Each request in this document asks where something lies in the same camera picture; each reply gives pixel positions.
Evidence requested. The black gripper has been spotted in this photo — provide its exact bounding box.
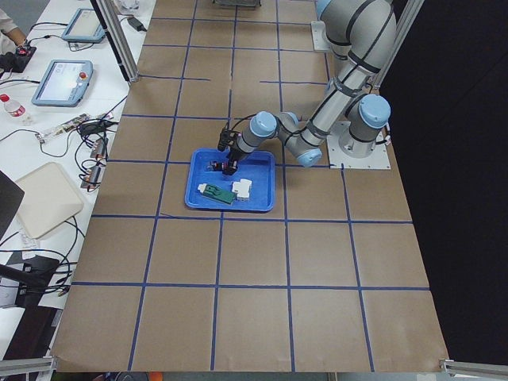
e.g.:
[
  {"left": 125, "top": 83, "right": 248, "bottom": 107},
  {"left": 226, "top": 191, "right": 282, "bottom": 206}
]
[{"left": 221, "top": 133, "right": 247, "bottom": 175}]

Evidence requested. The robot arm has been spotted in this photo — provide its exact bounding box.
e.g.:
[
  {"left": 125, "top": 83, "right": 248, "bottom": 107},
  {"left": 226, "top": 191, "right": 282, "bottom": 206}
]
[{"left": 212, "top": 1, "right": 396, "bottom": 175}]

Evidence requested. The white circuit breaker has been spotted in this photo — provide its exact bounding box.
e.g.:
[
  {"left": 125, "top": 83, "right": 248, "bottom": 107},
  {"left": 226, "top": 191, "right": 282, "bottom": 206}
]
[{"left": 232, "top": 179, "right": 252, "bottom": 201}]

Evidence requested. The blue plastic tray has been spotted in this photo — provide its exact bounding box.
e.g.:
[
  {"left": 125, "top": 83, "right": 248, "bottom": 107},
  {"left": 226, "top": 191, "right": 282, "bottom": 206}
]
[{"left": 185, "top": 148, "right": 275, "bottom": 212}]

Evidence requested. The green white relay module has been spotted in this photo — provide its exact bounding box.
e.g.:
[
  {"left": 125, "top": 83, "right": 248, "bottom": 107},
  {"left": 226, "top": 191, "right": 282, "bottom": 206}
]
[{"left": 198, "top": 183, "right": 237, "bottom": 205}]

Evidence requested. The black power adapter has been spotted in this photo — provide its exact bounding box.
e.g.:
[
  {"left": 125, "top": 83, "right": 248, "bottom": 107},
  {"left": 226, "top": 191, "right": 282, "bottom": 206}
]
[{"left": 127, "top": 17, "right": 147, "bottom": 32}]

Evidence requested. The near teach pendant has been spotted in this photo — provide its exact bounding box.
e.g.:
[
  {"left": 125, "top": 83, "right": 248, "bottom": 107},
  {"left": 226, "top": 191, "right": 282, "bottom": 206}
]
[{"left": 31, "top": 60, "right": 94, "bottom": 107}]

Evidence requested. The teach pendant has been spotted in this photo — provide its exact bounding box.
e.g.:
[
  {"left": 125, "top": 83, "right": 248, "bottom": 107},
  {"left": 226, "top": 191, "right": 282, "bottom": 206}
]
[
  {"left": 31, "top": 60, "right": 94, "bottom": 107},
  {"left": 61, "top": 8, "right": 105, "bottom": 44}
]

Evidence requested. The beige plastic tray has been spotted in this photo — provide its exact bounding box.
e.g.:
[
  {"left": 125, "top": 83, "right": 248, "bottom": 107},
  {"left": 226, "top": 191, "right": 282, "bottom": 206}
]
[{"left": 15, "top": 162, "right": 84, "bottom": 239}]

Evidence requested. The far teach pendant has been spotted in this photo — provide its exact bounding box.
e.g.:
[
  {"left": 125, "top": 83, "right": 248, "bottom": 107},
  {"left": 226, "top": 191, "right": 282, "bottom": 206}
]
[{"left": 61, "top": 8, "right": 105, "bottom": 44}]

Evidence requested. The black laptop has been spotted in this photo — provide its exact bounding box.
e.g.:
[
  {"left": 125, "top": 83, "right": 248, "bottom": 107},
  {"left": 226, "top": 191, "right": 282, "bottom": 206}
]
[{"left": 0, "top": 172, "right": 25, "bottom": 237}]

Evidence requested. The plastic water bottle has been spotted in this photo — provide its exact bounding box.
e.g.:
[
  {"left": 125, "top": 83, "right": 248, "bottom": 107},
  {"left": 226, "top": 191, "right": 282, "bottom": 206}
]
[{"left": 0, "top": 94, "right": 25, "bottom": 117}]

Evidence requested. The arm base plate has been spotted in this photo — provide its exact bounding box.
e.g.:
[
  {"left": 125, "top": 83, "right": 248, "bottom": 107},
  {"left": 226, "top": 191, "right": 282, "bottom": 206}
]
[
  {"left": 310, "top": 21, "right": 332, "bottom": 53},
  {"left": 327, "top": 121, "right": 391, "bottom": 170}
]

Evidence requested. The aluminium frame post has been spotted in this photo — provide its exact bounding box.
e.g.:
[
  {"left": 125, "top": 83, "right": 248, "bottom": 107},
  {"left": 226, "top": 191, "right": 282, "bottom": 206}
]
[{"left": 90, "top": 0, "right": 139, "bottom": 83}]

